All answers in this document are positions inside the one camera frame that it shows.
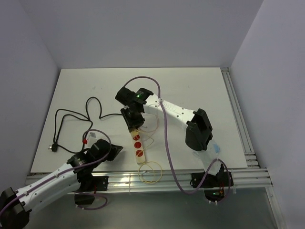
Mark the yellow charger plug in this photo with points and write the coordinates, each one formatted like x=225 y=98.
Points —
x=135 y=132

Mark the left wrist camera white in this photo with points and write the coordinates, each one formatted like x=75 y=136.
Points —
x=89 y=138

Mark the beige red power strip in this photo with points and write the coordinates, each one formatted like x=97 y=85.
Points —
x=138 y=149

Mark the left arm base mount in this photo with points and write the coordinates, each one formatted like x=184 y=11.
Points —
x=86 y=194

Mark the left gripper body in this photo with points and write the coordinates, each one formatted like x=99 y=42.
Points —
x=108 y=151

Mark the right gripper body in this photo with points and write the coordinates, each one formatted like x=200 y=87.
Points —
x=129 y=114

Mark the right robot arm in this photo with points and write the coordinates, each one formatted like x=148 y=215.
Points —
x=195 y=124

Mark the aluminium front rail frame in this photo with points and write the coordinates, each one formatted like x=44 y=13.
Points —
x=152 y=181

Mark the aluminium right side rail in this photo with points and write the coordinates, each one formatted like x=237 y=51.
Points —
x=250 y=155

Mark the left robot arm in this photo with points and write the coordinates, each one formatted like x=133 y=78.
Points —
x=16 y=206

